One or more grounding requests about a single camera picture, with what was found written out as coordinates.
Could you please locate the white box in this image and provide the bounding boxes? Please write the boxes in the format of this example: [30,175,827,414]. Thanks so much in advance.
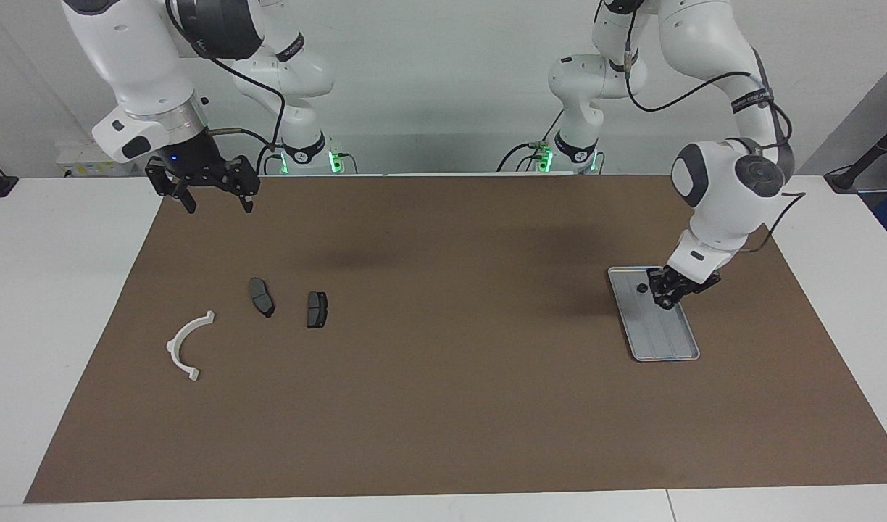
[55,141,136,178]

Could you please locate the rectangular dark brake pad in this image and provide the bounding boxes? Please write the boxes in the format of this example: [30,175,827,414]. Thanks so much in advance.
[306,291,330,330]

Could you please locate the brown table mat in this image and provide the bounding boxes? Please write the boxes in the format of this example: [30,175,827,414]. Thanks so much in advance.
[23,174,887,505]

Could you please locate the elongated grey brake pad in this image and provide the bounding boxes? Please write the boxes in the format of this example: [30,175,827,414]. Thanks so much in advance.
[248,277,276,319]

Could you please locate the white semicircular bracket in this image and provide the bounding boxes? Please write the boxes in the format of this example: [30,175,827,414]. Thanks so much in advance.
[166,310,217,382]

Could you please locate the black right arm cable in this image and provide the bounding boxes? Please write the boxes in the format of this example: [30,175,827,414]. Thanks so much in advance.
[165,0,288,172]

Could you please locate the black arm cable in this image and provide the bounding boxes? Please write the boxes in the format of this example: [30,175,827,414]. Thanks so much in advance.
[165,0,288,172]
[621,0,808,254]

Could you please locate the right base cable connectors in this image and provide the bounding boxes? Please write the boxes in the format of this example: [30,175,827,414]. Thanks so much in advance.
[257,141,357,175]

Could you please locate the left base cable connectors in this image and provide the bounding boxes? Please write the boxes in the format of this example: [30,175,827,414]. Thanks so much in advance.
[496,109,566,175]

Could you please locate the base cable connectors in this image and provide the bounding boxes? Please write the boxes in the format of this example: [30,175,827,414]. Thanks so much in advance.
[496,109,566,175]
[257,141,357,175]

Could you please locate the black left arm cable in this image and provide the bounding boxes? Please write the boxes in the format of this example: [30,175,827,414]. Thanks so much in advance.
[621,0,808,254]

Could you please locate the black stand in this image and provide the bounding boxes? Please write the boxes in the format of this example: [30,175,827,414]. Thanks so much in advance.
[824,115,887,194]

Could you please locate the silver metal tray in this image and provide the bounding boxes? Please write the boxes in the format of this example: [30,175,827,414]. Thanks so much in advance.
[607,265,701,363]

